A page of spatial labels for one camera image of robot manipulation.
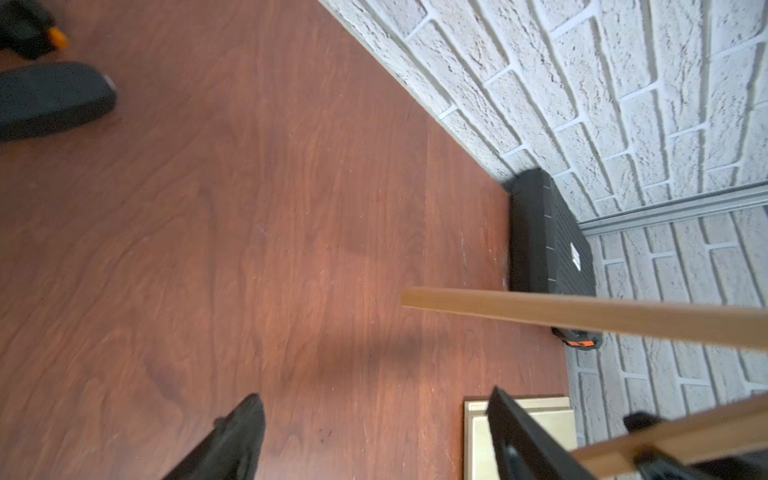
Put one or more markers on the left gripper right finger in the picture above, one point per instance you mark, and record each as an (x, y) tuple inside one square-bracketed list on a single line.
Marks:
[(523, 449)]

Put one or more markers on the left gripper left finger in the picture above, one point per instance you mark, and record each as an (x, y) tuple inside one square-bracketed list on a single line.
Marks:
[(231, 450)]

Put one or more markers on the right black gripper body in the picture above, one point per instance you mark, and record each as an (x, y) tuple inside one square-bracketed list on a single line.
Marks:
[(715, 444)]

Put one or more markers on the light plywood board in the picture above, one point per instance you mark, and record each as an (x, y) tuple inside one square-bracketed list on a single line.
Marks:
[(554, 414)]

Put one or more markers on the small wooden easel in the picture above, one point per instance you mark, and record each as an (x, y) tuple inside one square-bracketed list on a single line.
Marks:
[(720, 325)]

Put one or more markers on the black plastic tool case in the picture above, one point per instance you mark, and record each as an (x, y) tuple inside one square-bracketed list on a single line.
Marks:
[(548, 252)]

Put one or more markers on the small black clamp part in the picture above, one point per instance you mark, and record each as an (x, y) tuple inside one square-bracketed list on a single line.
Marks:
[(29, 30)]

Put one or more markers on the black handled screwdriver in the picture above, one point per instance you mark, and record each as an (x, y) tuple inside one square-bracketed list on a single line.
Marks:
[(43, 99)]

